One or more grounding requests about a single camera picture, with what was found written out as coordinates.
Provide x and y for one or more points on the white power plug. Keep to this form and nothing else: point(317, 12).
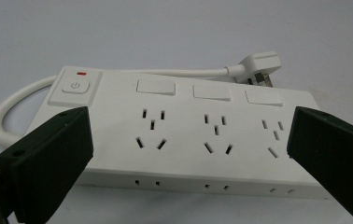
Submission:
point(258, 67)

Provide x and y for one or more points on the white power strip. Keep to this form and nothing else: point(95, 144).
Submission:
point(184, 137)

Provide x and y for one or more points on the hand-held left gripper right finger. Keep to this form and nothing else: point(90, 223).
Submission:
point(333, 158)

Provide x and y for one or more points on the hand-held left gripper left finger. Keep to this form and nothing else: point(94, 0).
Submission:
point(48, 168)

